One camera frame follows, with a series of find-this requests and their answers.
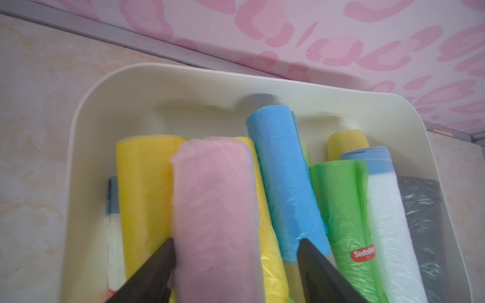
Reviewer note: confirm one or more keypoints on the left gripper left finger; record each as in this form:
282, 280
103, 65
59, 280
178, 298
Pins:
151, 283

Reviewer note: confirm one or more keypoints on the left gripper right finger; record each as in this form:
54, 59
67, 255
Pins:
321, 281

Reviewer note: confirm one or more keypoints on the white roll blue cap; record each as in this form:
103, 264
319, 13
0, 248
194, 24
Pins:
395, 254
115, 256

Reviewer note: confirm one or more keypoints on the pink roll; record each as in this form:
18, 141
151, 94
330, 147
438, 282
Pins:
216, 219

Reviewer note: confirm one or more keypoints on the light green roll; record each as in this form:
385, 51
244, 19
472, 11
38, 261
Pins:
306, 152

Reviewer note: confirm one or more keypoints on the grey roll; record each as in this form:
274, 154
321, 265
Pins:
422, 202

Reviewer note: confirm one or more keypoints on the white plastic storage box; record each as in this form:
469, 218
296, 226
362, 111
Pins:
152, 99

